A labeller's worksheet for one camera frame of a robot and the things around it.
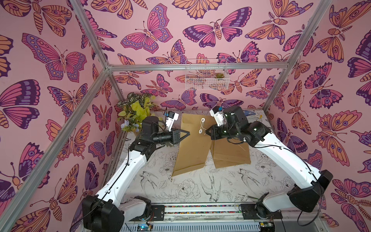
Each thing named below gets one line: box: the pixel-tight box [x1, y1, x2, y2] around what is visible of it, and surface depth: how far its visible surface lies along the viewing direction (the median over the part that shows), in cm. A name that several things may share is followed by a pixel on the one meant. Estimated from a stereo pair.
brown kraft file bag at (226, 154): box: [210, 138, 252, 169], surface depth 94 cm
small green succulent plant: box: [214, 72, 225, 79], surface depth 94 cm
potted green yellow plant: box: [114, 92, 160, 133], surface depth 94 cm
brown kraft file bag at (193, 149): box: [171, 113, 217, 177], surface depth 71 cm
